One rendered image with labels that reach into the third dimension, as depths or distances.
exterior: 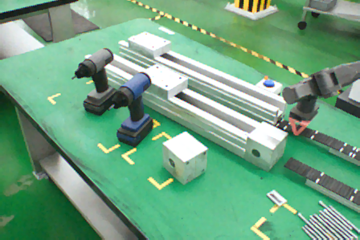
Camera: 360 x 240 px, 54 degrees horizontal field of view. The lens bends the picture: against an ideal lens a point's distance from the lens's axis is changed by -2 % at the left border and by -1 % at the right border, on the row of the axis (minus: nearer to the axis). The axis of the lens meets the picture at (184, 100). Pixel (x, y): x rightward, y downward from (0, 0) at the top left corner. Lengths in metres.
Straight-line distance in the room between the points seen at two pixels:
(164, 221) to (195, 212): 0.09
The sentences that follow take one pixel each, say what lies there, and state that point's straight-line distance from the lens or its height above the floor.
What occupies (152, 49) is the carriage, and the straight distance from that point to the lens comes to 1.51.
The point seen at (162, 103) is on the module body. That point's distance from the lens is 1.30.
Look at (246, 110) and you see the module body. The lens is 1.33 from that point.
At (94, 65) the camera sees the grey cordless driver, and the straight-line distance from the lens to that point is 1.25.
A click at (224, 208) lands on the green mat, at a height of 0.78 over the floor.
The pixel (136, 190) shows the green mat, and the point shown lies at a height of 0.78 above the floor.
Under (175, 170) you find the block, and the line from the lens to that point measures 1.07.
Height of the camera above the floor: 1.58
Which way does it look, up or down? 34 degrees down
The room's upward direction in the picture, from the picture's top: 2 degrees clockwise
